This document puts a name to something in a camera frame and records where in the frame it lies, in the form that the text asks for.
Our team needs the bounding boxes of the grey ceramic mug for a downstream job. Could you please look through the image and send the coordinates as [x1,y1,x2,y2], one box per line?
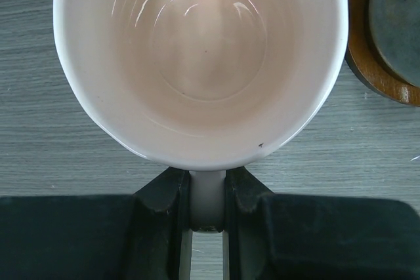
[369,0,419,87]

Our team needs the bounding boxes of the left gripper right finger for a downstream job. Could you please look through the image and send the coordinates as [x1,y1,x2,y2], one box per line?
[223,167,419,279]

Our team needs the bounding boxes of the brown wooden coaster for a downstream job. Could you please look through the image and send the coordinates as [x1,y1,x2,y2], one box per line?
[345,0,419,107]

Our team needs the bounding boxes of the pink ceramic mug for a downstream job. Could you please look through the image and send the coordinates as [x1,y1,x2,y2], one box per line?
[53,0,348,230]

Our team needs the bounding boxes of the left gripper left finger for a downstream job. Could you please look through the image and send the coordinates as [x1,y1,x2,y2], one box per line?
[1,168,191,279]

